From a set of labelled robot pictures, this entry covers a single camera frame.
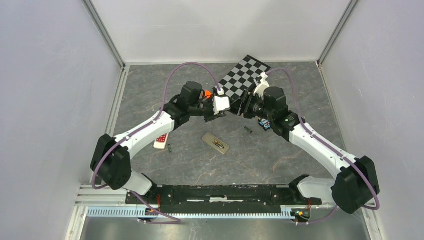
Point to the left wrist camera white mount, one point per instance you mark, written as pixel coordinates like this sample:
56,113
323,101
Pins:
221,102

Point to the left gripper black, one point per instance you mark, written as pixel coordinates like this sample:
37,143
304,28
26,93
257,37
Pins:
212,115

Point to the orange tape roll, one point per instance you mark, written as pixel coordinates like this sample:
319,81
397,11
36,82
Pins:
207,94

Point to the blue black owl toy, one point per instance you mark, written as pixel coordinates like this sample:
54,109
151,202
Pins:
264,123

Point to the red white remote control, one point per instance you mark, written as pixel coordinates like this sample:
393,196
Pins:
161,142

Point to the white beige remote control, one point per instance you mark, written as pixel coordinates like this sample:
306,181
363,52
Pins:
208,138

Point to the folded black chessboard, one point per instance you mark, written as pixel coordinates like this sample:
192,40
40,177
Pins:
240,79

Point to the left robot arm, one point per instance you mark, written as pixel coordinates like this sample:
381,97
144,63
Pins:
112,157

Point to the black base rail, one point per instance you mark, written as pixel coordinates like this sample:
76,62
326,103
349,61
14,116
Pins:
226,199

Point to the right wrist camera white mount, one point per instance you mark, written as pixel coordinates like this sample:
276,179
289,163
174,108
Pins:
261,85

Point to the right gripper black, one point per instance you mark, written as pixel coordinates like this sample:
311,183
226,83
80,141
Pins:
248,98

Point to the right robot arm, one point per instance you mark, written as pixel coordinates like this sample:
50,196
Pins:
354,182

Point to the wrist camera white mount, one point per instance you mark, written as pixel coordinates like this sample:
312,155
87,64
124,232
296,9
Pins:
221,102
261,85

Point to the single AA battery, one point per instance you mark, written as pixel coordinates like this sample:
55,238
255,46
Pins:
219,144

